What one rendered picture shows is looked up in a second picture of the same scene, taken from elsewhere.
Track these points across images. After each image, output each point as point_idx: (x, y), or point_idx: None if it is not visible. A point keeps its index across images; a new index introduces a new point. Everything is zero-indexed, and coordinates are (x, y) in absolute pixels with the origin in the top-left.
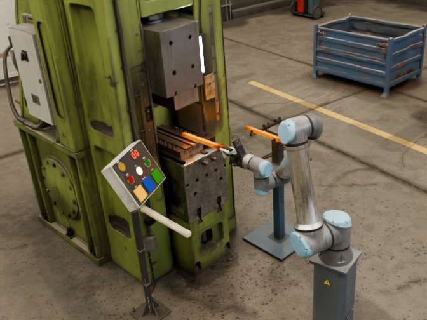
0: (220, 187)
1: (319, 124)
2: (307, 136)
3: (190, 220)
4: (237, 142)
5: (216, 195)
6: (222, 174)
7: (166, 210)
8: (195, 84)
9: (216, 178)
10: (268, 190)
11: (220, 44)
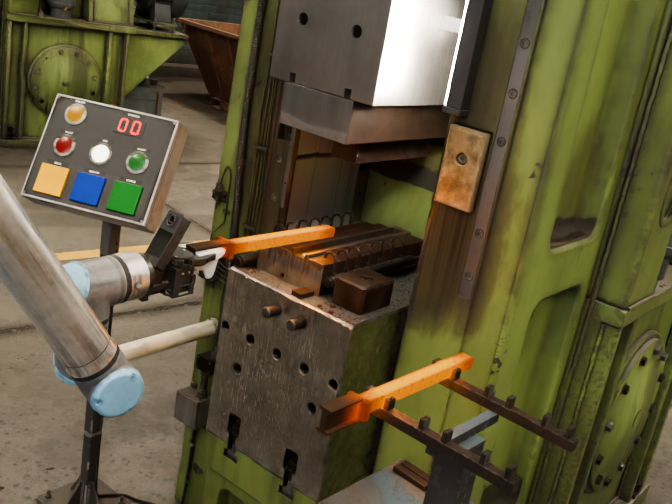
0: (302, 431)
1: None
2: None
3: (210, 420)
4: (169, 218)
5: (287, 442)
6: (317, 402)
7: None
8: (348, 88)
9: (300, 395)
10: (62, 368)
11: (557, 61)
